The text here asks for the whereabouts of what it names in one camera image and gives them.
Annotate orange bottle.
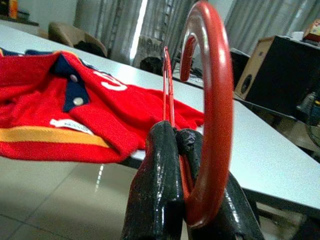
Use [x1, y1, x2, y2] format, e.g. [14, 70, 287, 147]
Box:
[8, 0, 20, 20]

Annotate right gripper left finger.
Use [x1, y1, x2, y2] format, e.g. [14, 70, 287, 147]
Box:
[121, 119, 186, 240]

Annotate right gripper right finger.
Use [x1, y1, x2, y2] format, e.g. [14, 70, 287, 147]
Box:
[176, 127, 266, 240]

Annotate brown chair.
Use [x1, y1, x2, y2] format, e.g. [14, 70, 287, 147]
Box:
[47, 21, 109, 59]

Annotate black wooden speaker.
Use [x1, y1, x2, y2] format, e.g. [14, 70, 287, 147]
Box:
[234, 34, 320, 120]

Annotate grey fuzzy chair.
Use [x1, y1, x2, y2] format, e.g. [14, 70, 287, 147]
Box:
[132, 34, 177, 76]

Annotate red polo shirt navy collar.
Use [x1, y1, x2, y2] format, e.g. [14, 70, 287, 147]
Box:
[0, 48, 206, 164]

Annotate white table black legs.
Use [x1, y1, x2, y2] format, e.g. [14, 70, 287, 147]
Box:
[0, 18, 320, 222]

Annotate yellow box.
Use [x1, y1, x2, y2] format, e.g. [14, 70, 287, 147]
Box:
[302, 17, 320, 43]

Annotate grey curtain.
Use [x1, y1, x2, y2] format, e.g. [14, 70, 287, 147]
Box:
[73, 0, 320, 76]

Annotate red plastic hanger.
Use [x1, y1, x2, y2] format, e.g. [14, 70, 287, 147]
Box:
[161, 1, 236, 229]

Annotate black floor fan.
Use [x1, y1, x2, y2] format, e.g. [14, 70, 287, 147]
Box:
[296, 92, 320, 153]

